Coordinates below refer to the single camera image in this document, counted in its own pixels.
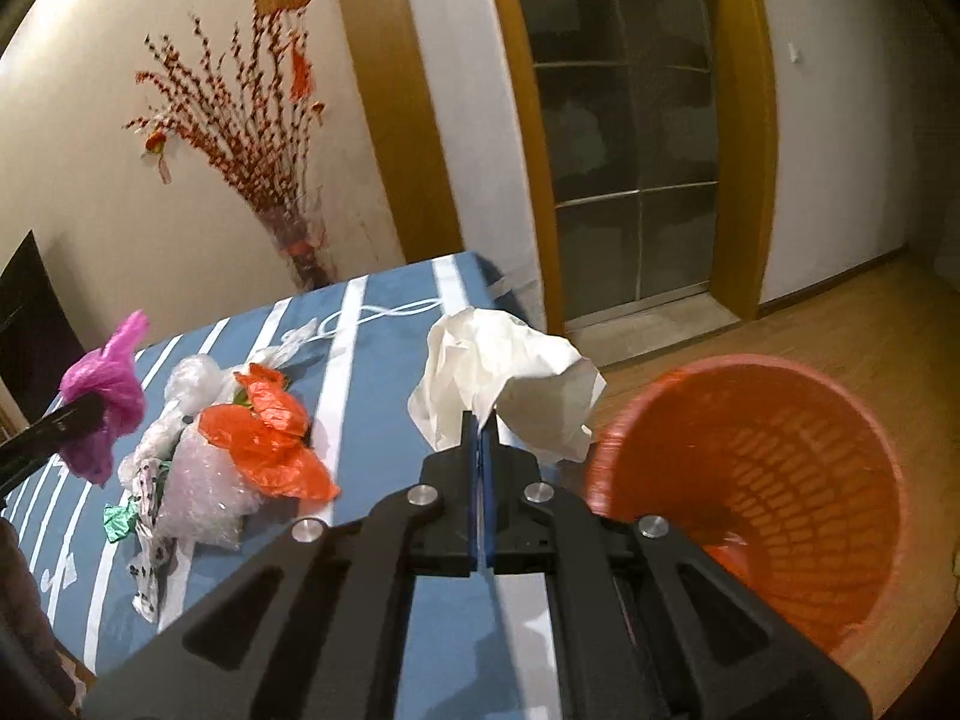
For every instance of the spotted white plastic bag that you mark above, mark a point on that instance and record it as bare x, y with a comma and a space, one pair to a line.
150, 562

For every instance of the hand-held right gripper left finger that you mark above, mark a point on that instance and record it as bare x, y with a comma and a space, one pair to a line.
450, 510

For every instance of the large clear bubble wrap bag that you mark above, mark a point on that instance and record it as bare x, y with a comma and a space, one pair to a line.
199, 499

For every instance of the small clear plastic bag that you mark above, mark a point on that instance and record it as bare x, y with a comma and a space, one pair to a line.
289, 345

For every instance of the magenta plastic bag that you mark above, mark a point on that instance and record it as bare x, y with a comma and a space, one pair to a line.
112, 382

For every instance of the clear glass vase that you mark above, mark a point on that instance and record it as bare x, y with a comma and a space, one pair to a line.
304, 255

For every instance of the orange plastic waste basket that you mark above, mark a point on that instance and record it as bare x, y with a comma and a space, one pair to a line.
787, 480

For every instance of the wooden wall post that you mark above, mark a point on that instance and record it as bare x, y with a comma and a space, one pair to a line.
397, 105

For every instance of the white paper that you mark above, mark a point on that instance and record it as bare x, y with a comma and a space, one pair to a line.
487, 360

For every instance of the red dried flower branches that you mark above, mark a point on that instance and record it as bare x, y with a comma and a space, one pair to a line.
255, 150

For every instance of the dark glass door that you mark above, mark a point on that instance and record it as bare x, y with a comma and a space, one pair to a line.
622, 127

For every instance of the small red hanging ornament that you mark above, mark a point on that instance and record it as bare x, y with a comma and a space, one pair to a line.
156, 142

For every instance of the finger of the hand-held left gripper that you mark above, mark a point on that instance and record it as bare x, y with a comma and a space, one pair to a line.
60, 427

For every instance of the green plastic bag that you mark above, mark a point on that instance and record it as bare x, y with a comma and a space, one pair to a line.
120, 523

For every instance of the black flat panel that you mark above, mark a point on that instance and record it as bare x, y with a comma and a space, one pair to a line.
37, 315

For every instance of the orange plastic bag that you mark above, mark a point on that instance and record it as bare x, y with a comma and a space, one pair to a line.
270, 450

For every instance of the blue white striped tablecloth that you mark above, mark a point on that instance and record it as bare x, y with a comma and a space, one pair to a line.
375, 427

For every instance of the person's left forearm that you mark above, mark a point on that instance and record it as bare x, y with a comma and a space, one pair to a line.
19, 600

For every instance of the wooden door frame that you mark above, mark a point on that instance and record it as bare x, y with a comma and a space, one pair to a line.
742, 127

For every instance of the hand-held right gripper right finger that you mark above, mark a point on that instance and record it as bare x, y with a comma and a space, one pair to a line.
510, 517

